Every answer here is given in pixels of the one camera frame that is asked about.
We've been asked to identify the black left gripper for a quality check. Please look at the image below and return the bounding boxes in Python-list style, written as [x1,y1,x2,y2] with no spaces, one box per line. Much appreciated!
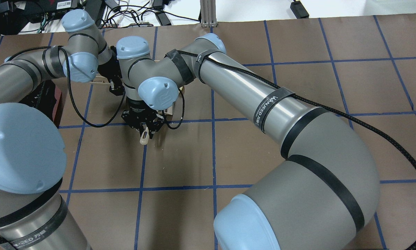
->
[98,46,125,96]

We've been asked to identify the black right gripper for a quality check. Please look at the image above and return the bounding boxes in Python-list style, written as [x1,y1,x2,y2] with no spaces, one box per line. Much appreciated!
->
[121,99,164,139]

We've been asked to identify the white hand brush black bristles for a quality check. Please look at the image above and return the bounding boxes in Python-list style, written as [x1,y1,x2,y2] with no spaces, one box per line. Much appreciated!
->
[139,104,175,145]

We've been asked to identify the beige plastic dustpan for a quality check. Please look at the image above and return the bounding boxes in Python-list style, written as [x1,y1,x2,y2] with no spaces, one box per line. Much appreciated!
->
[89,76,111,84]

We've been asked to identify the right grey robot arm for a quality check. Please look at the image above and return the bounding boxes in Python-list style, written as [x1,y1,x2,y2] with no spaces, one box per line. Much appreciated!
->
[116,33,380,250]

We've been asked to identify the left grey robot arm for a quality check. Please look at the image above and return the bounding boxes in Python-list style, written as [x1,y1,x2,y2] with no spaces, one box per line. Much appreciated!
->
[0,9,114,250]

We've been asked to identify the pink bin with black liner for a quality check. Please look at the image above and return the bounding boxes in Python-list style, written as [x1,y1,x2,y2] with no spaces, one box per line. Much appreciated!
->
[19,80,62,127]

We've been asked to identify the black power adapter brick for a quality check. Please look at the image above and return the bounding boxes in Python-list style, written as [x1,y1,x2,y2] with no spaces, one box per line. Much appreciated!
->
[290,0,309,19]

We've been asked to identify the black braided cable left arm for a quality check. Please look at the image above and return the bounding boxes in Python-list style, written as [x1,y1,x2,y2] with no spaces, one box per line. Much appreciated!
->
[0,46,127,127]

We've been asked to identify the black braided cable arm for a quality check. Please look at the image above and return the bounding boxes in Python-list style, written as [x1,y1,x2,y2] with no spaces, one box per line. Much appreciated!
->
[161,50,416,250]
[0,46,127,127]

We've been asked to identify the aluminium frame post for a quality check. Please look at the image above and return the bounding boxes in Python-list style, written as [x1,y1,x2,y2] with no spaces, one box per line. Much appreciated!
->
[200,0,218,27]

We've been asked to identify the black braided cable right arm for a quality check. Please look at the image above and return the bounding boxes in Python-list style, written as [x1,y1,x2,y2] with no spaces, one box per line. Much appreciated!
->
[161,50,416,250]

